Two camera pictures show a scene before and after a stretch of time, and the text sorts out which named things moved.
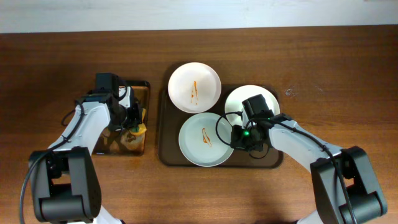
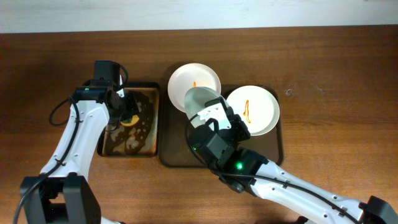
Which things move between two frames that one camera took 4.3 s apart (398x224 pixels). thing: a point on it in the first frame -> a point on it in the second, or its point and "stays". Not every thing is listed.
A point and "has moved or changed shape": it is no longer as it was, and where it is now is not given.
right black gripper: x=237 y=140 -> x=234 y=121
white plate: x=194 y=88 stays
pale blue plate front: x=198 y=142 has moved or changed shape
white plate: x=234 y=102 stays
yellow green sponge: x=140 y=129 has moved or changed shape
